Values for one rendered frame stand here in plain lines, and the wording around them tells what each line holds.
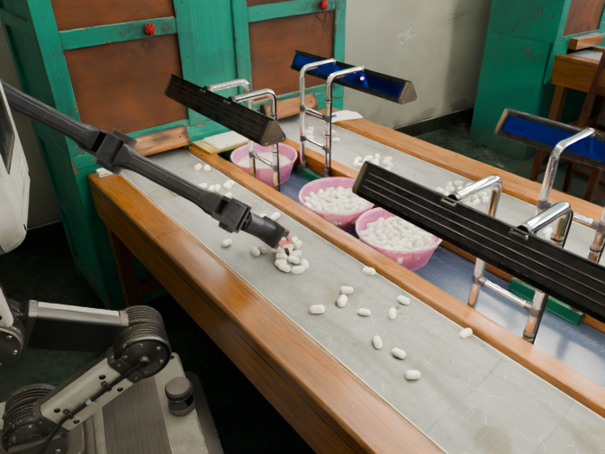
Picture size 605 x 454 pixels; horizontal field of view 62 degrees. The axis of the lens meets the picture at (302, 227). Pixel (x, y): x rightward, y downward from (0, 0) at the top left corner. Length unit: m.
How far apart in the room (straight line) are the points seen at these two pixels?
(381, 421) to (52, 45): 1.54
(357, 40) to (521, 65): 1.17
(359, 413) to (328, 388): 0.09
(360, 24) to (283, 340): 2.85
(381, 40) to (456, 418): 3.13
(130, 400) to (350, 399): 0.68
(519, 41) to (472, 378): 3.15
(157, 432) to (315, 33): 1.81
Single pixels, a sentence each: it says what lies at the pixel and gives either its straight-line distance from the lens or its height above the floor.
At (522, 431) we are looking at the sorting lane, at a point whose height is 0.74.
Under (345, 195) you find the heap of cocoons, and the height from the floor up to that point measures 0.74.
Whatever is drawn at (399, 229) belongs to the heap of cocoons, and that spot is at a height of 0.74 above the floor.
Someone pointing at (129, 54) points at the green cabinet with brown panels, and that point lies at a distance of 2.06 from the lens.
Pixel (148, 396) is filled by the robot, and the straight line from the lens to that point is 1.52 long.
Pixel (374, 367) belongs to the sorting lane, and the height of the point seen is 0.74.
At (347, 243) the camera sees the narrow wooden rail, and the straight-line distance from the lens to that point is 1.50.
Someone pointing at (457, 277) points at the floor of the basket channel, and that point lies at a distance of 1.57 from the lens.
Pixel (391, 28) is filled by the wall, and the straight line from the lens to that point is 3.93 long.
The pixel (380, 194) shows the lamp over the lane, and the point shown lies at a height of 1.07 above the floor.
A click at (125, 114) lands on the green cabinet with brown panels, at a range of 2.09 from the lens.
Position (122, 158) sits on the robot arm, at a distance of 1.44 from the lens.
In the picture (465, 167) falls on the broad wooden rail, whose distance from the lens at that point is 2.03.
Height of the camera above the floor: 1.59
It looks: 32 degrees down
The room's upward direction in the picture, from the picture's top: 1 degrees counter-clockwise
